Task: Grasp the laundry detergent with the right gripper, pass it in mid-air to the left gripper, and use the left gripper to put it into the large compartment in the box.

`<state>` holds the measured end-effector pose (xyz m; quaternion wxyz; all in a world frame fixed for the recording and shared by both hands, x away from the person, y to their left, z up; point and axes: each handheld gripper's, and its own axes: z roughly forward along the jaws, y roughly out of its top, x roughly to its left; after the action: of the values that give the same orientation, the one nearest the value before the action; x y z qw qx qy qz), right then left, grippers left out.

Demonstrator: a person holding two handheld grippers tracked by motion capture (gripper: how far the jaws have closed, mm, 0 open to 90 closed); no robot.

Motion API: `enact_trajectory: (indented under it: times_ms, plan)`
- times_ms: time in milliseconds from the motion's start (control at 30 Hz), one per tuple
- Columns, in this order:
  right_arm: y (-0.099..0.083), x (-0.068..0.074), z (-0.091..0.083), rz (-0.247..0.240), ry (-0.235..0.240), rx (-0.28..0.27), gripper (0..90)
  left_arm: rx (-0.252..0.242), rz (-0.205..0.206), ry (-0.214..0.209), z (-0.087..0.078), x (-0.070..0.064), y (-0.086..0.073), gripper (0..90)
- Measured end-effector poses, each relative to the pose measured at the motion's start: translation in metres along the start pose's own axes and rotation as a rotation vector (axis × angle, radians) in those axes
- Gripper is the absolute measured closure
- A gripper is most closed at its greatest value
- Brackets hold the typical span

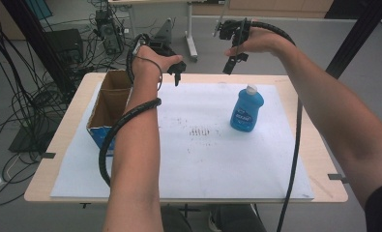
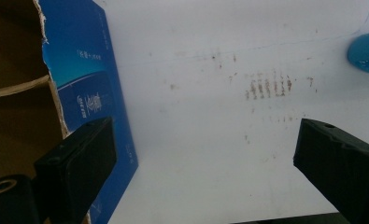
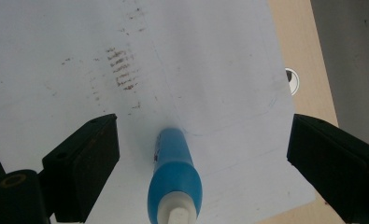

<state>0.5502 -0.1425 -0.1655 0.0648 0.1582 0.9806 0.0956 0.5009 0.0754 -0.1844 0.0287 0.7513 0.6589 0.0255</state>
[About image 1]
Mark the person's left hand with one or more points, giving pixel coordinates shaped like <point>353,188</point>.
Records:
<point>148,64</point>

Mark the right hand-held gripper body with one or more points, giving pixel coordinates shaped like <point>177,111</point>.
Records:
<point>232,30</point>

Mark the black floor base plate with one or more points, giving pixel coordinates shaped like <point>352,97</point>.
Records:
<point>30,138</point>

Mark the person's leg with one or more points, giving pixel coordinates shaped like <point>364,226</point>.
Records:
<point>240,219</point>

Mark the black equipment box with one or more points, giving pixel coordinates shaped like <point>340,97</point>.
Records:
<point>64,46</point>

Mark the white shoe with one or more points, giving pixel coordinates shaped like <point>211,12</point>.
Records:
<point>213,224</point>

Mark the black computer tower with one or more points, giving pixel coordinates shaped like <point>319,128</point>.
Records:
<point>109,32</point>

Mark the black metal pole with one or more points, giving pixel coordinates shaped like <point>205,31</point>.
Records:
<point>37,42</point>
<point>356,38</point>

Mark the white desk leg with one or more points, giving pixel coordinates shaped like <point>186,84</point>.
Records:
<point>191,38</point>

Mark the blue dish soap bottle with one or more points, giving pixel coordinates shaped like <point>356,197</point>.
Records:
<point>245,109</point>

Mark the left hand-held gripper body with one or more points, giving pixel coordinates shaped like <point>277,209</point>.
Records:
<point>161,43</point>

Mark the grey metal bracket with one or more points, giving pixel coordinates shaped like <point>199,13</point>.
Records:
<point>164,30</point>

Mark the person's right hand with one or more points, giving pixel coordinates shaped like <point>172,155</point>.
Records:
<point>266,42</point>

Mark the black tape strip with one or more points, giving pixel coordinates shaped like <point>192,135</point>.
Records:
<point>48,155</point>
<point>337,178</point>

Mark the cardboard box with blue print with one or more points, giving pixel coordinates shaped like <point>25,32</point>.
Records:
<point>109,106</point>

